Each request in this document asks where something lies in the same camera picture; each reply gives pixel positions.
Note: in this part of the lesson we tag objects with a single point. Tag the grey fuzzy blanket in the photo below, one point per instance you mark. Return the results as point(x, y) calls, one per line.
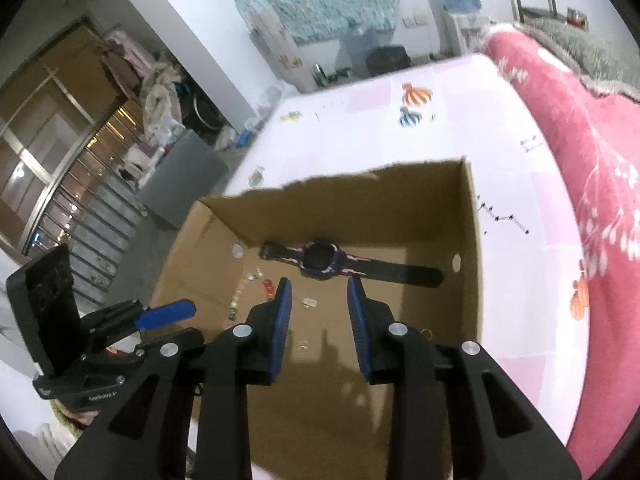
point(602, 67)

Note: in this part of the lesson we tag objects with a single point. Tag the pink floral blanket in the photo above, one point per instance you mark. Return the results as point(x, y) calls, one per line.
point(594, 137)

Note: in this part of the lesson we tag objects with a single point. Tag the large clear water jug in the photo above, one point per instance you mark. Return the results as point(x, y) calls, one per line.
point(359, 40)

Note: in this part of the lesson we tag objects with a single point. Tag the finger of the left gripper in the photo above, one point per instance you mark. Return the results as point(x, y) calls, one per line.
point(156, 318)

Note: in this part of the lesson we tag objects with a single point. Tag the silver rectangular hair clip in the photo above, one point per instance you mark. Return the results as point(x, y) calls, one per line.
point(309, 302)

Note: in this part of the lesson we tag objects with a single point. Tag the black trash bin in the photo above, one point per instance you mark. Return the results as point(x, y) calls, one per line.
point(388, 59)

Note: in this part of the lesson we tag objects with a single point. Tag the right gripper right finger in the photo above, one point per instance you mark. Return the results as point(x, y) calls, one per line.
point(495, 431)

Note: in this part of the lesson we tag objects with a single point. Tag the pile of clothes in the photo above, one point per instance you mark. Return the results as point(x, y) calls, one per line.
point(150, 82)

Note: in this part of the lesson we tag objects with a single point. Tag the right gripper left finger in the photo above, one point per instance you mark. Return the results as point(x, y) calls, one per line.
point(143, 432)

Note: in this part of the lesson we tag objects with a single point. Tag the white plastic bag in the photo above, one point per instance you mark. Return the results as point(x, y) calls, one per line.
point(273, 96)

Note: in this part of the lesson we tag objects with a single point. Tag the pink and black watch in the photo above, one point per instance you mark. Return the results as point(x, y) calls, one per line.
point(323, 260)

